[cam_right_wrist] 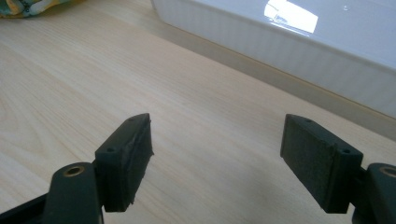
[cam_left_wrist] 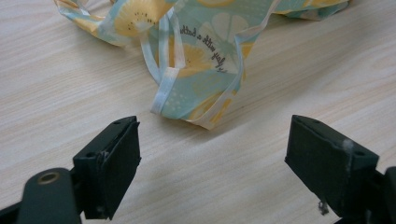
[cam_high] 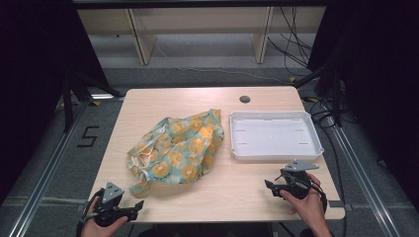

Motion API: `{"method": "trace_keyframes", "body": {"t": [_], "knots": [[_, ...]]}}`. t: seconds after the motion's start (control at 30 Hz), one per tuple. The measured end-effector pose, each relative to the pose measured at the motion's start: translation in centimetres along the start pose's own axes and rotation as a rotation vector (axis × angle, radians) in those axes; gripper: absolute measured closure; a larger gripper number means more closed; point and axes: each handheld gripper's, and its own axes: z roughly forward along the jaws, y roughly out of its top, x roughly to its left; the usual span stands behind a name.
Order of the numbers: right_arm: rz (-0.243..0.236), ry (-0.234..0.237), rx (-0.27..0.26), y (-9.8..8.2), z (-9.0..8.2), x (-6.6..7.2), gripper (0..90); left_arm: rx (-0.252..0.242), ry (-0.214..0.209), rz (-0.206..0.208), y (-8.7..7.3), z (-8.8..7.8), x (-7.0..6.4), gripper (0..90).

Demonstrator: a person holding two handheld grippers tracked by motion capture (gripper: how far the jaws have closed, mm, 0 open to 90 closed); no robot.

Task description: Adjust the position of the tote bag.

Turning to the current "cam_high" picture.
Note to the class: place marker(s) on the black curtain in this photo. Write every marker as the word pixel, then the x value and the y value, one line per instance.
pixel 29 82
pixel 382 82

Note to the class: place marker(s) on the aluminium floor rail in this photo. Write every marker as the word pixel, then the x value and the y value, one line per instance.
pixel 362 177
pixel 46 171

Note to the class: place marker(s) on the light wooden shelf unit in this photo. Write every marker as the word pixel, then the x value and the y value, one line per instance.
pixel 201 26

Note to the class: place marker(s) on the white plastic tray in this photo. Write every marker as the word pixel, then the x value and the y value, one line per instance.
pixel 275 135

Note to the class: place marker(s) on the black metal stand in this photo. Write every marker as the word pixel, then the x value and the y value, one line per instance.
pixel 331 89
pixel 70 98

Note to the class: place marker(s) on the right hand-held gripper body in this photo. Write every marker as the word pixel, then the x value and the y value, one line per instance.
pixel 296 181

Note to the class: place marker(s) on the person's left hand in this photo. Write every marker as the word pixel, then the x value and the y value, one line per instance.
pixel 99 228

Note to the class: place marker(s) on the person's right hand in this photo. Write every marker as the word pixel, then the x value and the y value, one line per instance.
pixel 308 205

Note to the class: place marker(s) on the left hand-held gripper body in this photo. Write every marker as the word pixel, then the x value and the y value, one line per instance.
pixel 110 197

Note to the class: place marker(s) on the grey table grommet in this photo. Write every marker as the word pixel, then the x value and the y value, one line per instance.
pixel 244 99

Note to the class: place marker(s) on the orange print green bag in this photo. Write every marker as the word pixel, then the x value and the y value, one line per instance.
pixel 178 149

